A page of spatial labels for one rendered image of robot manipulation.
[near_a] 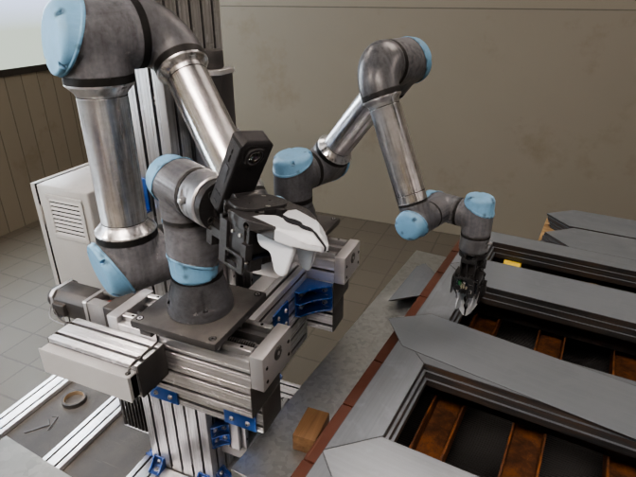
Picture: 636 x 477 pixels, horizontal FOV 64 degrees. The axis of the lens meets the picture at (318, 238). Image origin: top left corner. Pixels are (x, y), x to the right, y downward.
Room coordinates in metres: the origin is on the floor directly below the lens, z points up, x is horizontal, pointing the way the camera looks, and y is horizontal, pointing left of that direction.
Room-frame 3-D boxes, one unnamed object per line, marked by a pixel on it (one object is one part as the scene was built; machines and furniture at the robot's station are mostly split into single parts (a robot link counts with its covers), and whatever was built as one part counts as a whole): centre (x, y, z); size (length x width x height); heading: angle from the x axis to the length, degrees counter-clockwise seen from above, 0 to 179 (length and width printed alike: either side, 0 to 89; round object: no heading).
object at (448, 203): (1.26, -0.32, 1.17); 0.11 x 0.11 x 0.08; 49
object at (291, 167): (1.46, 0.07, 1.20); 0.13 x 0.12 x 0.14; 139
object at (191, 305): (1.00, 0.27, 1.09); 0.15 x 0.15 x 0.10
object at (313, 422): (0.94, 0.02, 0.70); 0.10 x 0.06 x 0.05; 159
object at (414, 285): (1.66, -0.40, 0.70); 0.39 x 0.12 x 0.04; 151
